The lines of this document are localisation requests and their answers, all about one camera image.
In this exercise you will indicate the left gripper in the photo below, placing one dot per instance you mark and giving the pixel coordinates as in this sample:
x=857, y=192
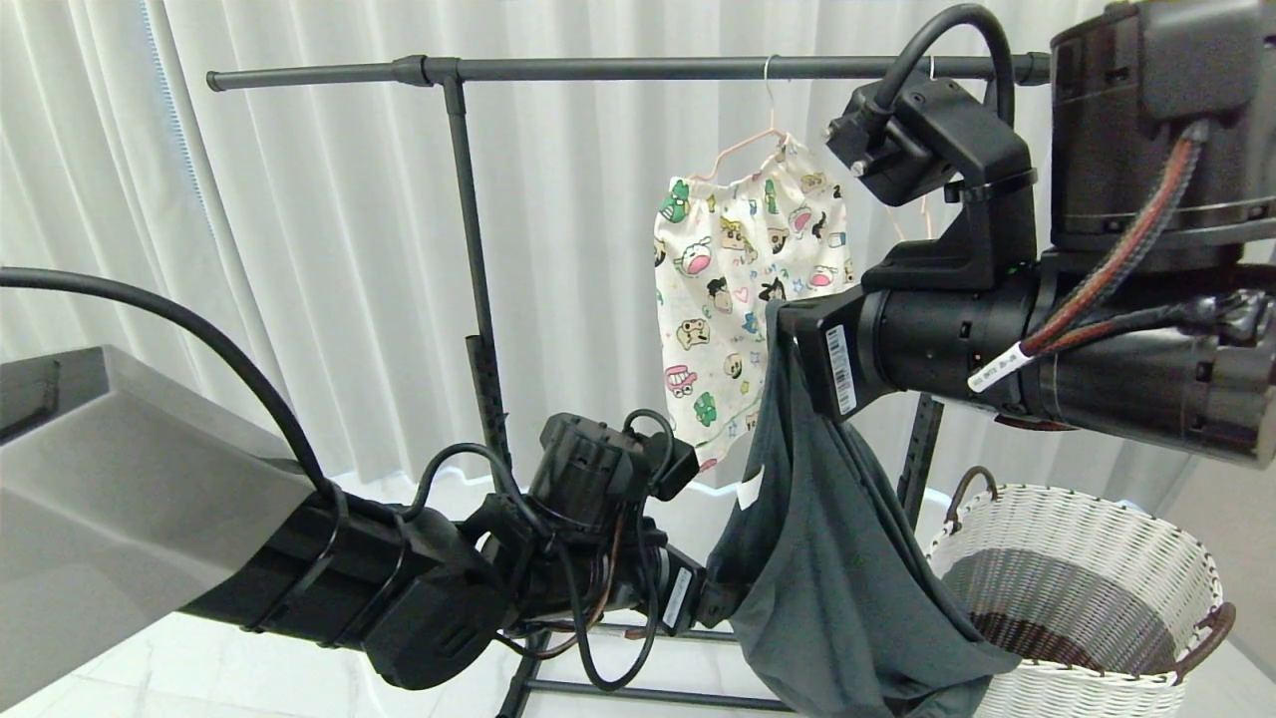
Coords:
x=678, y=598

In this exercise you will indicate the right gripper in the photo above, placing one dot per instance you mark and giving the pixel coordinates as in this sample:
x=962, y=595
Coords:
x=937, y=339

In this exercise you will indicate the pink clothes hanger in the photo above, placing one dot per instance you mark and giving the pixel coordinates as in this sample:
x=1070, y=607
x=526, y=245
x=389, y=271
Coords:
x=926, y=217
x=769, y=95

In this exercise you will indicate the dark grey garment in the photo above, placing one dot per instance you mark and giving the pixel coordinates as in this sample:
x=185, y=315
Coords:
x=827, y=558

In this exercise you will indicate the cream printed shorts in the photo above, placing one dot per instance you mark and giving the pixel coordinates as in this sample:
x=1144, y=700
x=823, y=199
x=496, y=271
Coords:
x=738, y=299

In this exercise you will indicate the white laundry basket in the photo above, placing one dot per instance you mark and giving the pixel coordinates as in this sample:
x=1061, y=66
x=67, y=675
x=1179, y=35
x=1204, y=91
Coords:
x=1077, y=538

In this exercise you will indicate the black clothes rack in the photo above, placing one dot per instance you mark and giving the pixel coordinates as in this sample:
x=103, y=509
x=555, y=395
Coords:
x=598, y=69

